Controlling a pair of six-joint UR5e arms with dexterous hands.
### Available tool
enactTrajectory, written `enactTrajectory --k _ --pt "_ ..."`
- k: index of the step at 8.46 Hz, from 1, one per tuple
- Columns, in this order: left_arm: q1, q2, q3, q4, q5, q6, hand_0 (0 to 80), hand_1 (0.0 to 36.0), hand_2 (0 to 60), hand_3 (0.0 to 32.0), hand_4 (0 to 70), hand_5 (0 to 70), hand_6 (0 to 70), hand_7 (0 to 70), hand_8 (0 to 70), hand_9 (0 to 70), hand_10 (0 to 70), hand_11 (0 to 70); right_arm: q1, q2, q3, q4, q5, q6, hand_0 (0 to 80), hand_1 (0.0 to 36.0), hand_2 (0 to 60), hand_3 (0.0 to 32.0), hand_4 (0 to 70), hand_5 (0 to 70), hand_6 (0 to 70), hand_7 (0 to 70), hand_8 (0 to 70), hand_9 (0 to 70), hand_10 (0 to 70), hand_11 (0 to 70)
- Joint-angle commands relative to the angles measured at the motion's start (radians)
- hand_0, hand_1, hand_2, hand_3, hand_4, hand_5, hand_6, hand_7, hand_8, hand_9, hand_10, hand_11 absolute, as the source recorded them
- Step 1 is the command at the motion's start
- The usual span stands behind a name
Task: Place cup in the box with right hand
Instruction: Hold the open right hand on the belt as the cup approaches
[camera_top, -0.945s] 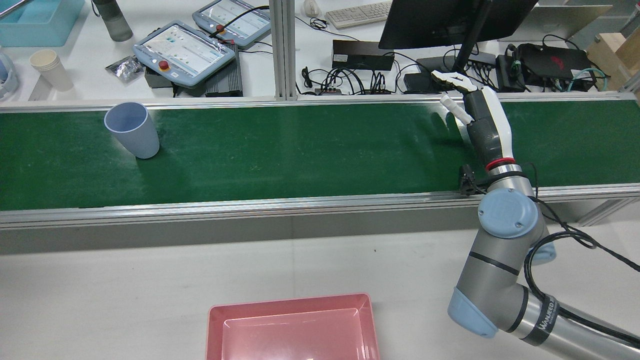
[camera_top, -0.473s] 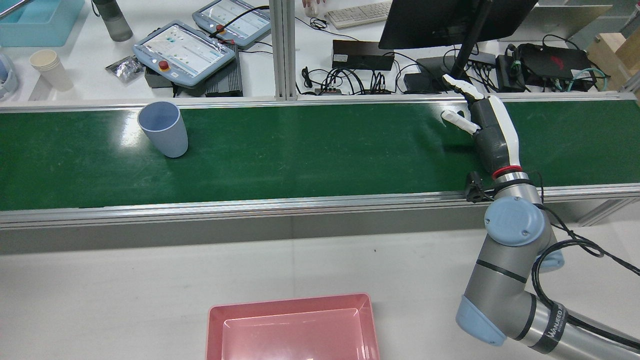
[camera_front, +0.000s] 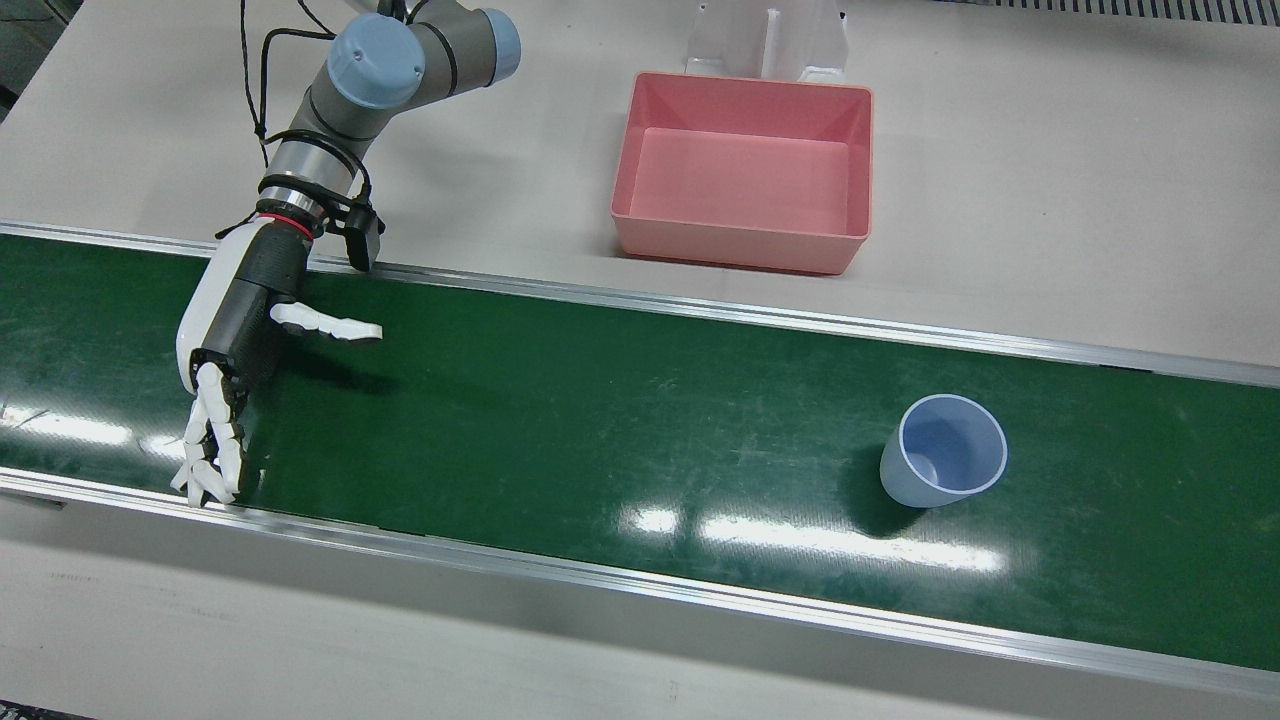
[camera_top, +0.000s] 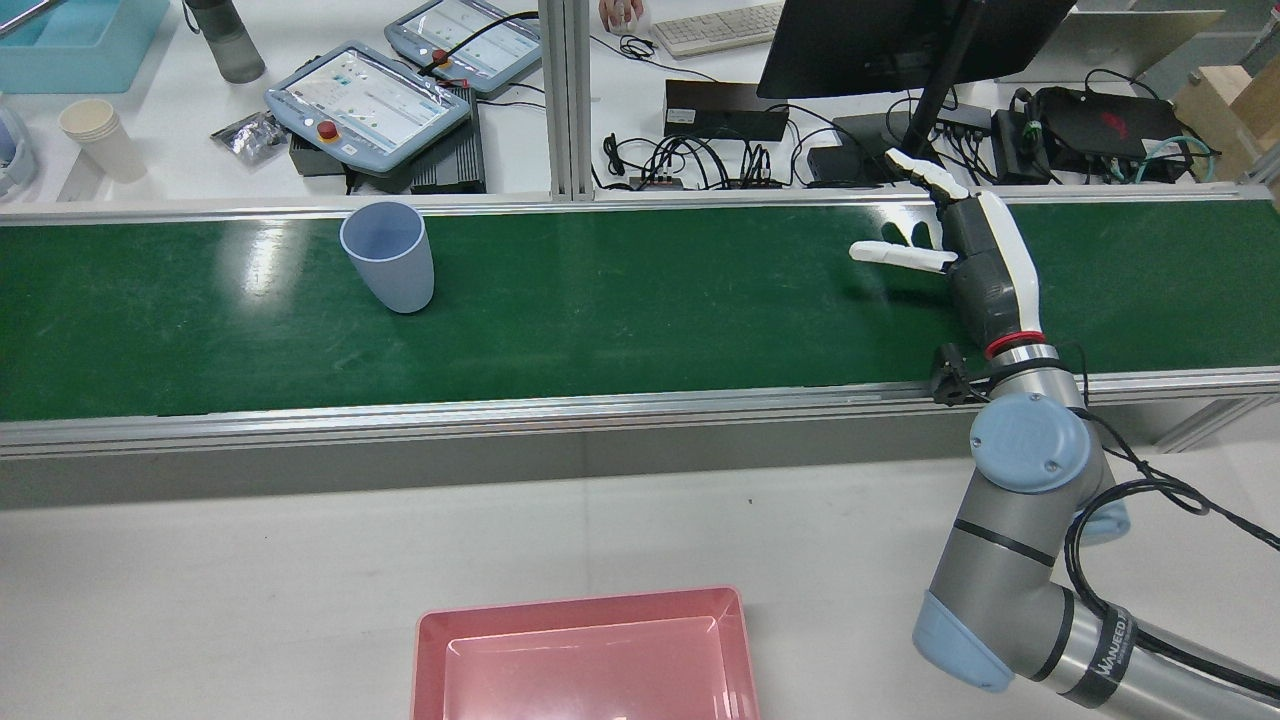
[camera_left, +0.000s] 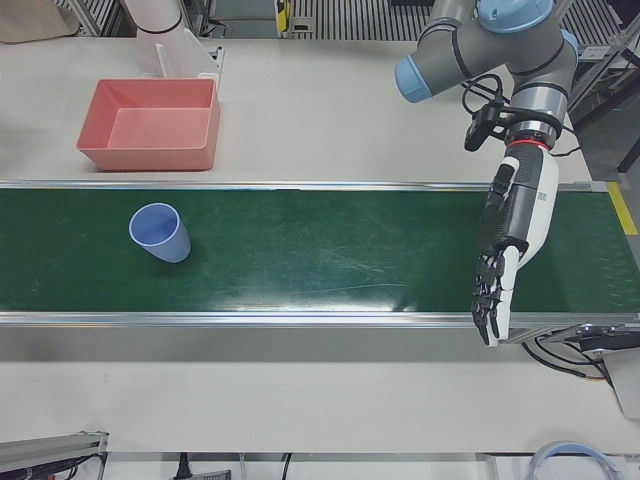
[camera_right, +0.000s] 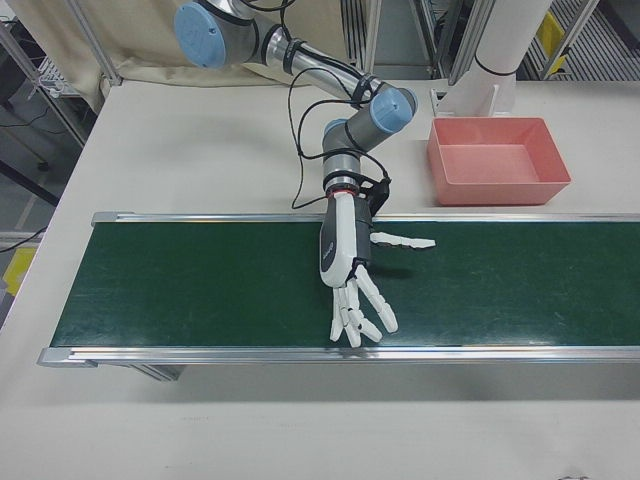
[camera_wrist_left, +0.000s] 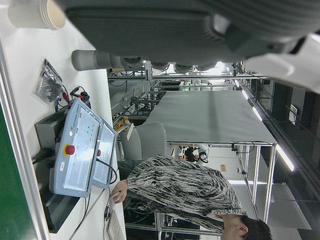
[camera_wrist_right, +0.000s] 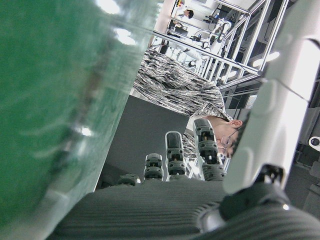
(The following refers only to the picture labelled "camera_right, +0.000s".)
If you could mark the robot dexterous hand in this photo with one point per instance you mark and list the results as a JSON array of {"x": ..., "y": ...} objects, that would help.
[{"x": 340, "y": 240}]

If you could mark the silver blue-capped robot arm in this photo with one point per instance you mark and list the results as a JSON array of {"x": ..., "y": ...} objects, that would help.
[{"x": 310, "y": 62}]

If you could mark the pink plastic box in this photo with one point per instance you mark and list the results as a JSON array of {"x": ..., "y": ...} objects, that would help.
[{"x": 500, "y": 190}]

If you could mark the green conveyor belt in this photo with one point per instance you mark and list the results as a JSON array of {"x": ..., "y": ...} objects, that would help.
[{"x": 200, "y": 290}]

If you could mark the white round pillar stand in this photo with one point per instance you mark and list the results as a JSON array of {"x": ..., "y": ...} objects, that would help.
[{"x": 500, "y": 40}]

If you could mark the beige curtain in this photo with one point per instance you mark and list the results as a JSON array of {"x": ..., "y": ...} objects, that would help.
[{"x": 140, "y": 30}]

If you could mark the yellow tag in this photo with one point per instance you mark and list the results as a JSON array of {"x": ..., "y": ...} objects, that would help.
[{"x": 549, "y": 30}]

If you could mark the yellow floor sign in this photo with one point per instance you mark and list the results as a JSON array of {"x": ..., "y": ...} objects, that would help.
[{"x": 17, "y": 267}]

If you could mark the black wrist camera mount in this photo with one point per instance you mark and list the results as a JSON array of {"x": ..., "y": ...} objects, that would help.
[{"x": 380, "y": 192}]

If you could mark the aluminium frame post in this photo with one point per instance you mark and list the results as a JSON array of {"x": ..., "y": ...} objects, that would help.
[{"x": 95, "y": 35}]

